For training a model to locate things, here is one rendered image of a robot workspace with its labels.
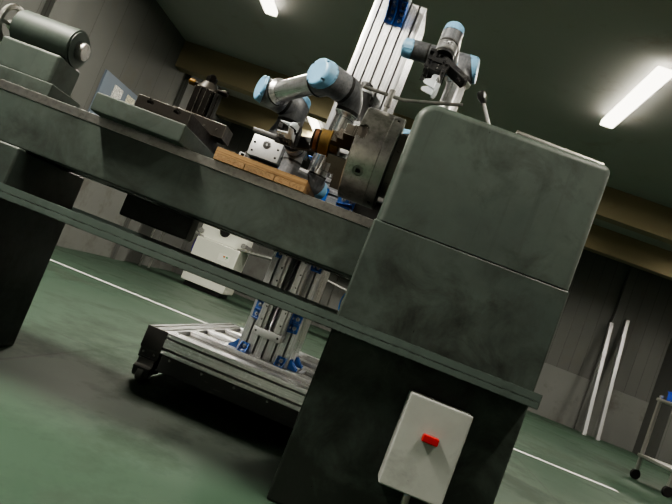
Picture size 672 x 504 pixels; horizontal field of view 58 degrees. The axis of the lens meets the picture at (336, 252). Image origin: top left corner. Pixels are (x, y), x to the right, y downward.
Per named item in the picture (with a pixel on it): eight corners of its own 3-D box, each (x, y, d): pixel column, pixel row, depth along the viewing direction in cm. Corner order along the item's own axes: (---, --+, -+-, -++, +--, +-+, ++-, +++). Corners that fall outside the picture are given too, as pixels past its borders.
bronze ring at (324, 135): (343, 136, 206) (317, 129, 207) (342, 129, 197) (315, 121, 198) (335, 162, 206) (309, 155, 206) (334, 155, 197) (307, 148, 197)
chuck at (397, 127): (372, 215, 215) (403, 133, 216) (372, 202, 184) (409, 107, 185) (363, 211, 215) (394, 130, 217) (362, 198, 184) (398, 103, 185)
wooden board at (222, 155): (312, 211, 218) (316, 201, 218) (303, 192, 182) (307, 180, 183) (237, 182, 220) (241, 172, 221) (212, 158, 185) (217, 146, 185)
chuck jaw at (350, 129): (366, 144, 199) (369, 126, 187) (361, 157, 197) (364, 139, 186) (335, 133, 199) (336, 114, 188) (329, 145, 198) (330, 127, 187)
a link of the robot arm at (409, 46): (429, 44, 272) (405, 30, 227) (452, 50, 269) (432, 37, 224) (421, 70, 275) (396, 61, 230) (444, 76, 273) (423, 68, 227)
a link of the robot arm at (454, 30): (464, 39, 225) (467, 20, 217) (456, 59, 220) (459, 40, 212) (443, 35, 226) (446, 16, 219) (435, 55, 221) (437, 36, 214)
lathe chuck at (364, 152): (363, 211, 215) (394, 130, 217) (362, 198, 184) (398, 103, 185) (339, 202, 216) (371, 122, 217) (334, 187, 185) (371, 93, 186)
